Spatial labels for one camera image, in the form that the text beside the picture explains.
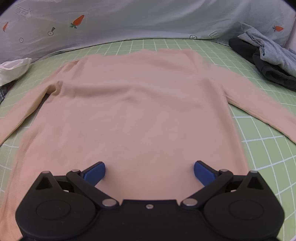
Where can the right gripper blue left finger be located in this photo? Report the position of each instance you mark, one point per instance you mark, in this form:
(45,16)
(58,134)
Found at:
(84,183)

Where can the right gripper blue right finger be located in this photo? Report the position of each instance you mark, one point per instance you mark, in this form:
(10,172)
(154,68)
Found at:
(213,182)

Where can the beige long-sleeve shirt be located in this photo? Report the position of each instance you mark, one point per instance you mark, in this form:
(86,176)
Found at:
(148,115)

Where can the green grid mat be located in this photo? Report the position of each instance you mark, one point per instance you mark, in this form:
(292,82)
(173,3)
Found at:
(267,150)

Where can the plaid checkered garment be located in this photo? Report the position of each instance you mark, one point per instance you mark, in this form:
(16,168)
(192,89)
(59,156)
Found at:
(5,89)

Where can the black folded garment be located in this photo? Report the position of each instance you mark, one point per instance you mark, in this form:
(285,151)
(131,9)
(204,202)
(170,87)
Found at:
(272,73)

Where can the white crumpled garment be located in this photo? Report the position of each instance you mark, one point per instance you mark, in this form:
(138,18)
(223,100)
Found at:
(12,70)

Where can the grey-blue folded garment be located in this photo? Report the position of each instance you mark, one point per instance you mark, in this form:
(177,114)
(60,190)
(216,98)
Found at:
(269,50)

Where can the grey carrot-print backdrop cloth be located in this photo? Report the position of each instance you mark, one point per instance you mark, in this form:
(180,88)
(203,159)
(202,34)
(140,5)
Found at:
(34,29)

